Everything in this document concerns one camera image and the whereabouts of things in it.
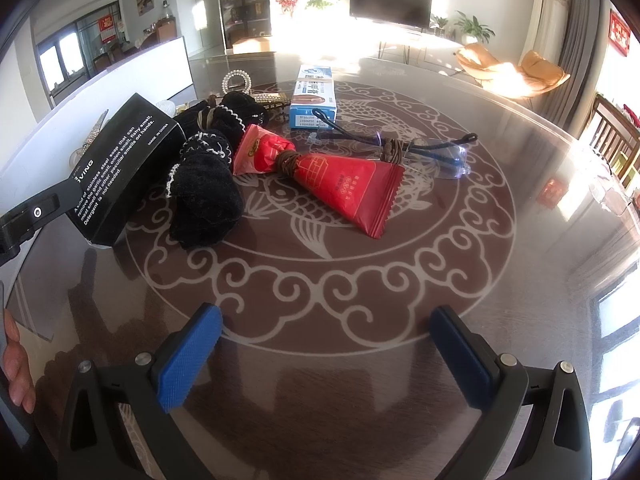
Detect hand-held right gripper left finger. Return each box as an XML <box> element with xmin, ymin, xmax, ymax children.
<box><xmin>57</xmin><ymin>304</ymin><xmax>223</xmax><ymax>480</ymax></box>

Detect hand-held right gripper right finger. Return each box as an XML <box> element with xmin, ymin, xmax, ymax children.
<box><xmin>430</xmin><ymin>305</ymin><xmax>593</xmax><ymax>480</ymax></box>

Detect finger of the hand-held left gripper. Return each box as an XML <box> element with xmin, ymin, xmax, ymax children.
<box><xmin>0</xmin><ymin>176</ymin><xmax>83</xmax><ymax>266</ymax></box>

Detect black box with white text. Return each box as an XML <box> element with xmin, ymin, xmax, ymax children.
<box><xmin>65</xmin><ymin>92</ymin><xmax>188</xmax><ymax>248</ymax></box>

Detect white cardboard box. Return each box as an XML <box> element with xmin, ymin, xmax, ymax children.
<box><xmin>0</xmin><ymin>35</ymin><xmax>193</xmax><ymax>211</ymax></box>

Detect black knit cloth white trim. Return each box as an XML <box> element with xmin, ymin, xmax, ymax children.
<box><xmin>167</xmin><ymin>91</ymin><xmax>271</xmax><ymax>251</ymax></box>

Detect red candy packet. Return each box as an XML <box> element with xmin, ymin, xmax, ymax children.
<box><xmin>232</xmin><ymin>124</ymin><xmax>406</xmax><ymax>238</ymax></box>

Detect patterned brown desktop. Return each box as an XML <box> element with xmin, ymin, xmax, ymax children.
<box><xmin>0</xmin><ymin>50</ymin><xmax>640</xmax><ymax>480</ymax></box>

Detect person's left hand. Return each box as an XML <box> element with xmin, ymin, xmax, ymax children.
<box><xmin>1</xmin><ymin>309</ymin><xmax>37</xmax><ymax>414</ymax></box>

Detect clear safety glasses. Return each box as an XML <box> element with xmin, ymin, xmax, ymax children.
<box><xmin>307</xmin><ymin>107</ymin><xmax>478</xmax><ymax>181</ymax></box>

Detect pearl hair clip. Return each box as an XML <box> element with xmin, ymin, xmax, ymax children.
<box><xmin>222</xmin><ymin>71</ymin><xmax>256</xmax><ymax>96</ymax></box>

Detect gold hair clip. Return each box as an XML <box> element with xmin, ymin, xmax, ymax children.
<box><xmin>252</xmin><ymin>91</ymin><xmax>292</xmax><ymax>112</ymax></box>

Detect wooden slatted chair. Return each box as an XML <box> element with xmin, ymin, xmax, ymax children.
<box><xmin>580</xmin><ymin>92</ymin><xmax>640</xmax><ymax>176</ymax></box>

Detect blue white toothpaste box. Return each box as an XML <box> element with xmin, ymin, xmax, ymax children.
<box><xmin>289</xmin><ymin>64</ymin><xmax>338</xmax><ymax>131</ymax></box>

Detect dark display cabinet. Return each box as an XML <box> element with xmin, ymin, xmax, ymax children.
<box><xmin>220</xmin><ymin>0</ymin><xmax>271</xmax><ymax>51</ymax></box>

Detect orange armchair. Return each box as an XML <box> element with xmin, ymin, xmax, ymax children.
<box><xmin>456</xmin><ymin>42</ymin><xmax>501</xmax><ymax>81</ymax></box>
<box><xmin>517</xmin><ymin>50</ymin><xmax>571</xmax><ymax>98</ymax></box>

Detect white television console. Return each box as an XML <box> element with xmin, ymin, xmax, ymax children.
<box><xmin>350</xmin><ymin>25</ymin><xmax>451</xmax><ymax>61</ymax></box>

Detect grey curtain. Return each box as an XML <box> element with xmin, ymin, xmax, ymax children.
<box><xmin>542</xmin><ymin>0</ymin><xmax>608</xmax><ymax>133</ymax></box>

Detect large green potted plant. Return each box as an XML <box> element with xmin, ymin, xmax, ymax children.
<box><xmin>455</xmin><ymin>10</ymin><xmax>496</xmax><ymax>43</ymax></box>

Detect white standing air conditioner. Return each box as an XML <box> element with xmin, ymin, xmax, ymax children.
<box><xmin>525</xmin><ymin>0</ymin><xmax>571</xmax><ymax>53</ymax></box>

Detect black television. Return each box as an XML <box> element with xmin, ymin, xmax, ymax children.
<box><xmin>349</xmin><ymin>0</ymin><xmax>435</xmax><ymax>30</ymax></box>

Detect red wall hanging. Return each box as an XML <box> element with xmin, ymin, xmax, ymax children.
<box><xmin>609</xmin><ymin>9</ymin><xmax>632</xmax><ymax>57</ymax></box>

